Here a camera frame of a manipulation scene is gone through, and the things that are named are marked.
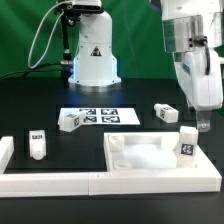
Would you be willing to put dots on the white fiducial marker sheet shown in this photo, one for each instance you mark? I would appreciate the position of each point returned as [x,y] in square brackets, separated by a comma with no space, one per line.
[105,116]

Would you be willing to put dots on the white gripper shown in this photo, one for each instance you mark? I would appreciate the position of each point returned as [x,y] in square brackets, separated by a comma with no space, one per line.
[203,92]

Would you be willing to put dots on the black camera on stand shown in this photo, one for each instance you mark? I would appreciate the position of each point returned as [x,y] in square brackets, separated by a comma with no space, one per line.
[70,7]

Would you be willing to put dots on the white U-shaped fence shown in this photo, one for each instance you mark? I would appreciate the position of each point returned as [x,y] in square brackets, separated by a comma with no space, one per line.
[203,178]

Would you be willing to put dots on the white square tabletop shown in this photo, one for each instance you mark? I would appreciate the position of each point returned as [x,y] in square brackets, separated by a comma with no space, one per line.
[131,151]

